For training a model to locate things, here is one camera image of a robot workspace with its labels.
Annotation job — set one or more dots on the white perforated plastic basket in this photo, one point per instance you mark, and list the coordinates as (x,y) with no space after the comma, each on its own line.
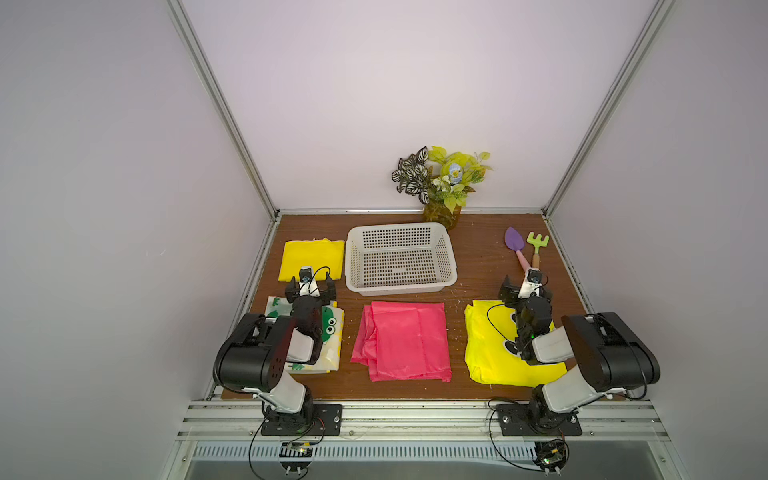
(393,259)

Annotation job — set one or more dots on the right controller board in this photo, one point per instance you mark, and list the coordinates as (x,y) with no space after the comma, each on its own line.
(551,456)

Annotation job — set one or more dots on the controller board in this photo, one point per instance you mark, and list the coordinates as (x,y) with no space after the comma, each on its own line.
(295,458)
(551,456)

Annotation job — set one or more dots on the left controller board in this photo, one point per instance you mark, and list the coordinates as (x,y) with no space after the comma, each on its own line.
(295,458)

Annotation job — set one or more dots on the pink raincoat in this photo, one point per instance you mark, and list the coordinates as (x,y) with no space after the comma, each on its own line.
(403,341)

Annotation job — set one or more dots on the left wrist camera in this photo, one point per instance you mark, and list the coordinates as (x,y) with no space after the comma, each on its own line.
(307,283)

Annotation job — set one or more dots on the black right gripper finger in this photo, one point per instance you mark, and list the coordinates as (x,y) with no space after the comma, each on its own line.
(545,292)
(509,293)

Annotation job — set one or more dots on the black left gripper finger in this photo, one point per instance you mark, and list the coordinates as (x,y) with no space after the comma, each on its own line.
(292,290)
(328,293)

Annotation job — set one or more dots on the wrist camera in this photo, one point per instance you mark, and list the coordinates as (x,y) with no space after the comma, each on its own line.
(531,284)
(307,283)

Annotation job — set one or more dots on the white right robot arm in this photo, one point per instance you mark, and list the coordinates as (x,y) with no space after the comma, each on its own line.
(610,358)

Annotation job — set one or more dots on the green dinosaur print raincoat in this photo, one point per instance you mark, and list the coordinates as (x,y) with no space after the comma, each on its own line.
(332,323)

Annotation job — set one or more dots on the yellow duck face raincoat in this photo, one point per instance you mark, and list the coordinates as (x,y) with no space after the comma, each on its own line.
(489,325)

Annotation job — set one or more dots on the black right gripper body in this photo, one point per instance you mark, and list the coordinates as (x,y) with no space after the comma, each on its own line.
(509,297)

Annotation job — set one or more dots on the plain yellow folded raincoat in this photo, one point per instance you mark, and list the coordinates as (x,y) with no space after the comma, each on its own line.
(315,254)

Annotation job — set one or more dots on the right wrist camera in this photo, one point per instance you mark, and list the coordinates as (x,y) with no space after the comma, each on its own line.
(531,284)

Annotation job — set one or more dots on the green toy rake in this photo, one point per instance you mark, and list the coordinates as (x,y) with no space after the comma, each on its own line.
(538,242)

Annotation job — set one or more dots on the purple toy trowel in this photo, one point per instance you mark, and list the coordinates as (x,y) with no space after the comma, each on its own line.
(514,242)

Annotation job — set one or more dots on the aluminium front rail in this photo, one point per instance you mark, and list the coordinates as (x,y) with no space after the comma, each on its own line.
(419,420)

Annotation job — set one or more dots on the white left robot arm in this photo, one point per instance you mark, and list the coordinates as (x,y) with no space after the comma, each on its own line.
(252,359)

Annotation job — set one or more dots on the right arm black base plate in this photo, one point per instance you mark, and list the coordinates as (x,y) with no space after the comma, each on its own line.
(520,420)

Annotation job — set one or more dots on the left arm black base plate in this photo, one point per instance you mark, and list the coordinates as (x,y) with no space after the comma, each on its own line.
(323,419)

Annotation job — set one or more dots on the artificial potted plant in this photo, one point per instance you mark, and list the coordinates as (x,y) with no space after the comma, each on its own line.
(441,181)

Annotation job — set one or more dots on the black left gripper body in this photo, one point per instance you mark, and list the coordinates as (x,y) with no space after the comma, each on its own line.
(292,289)

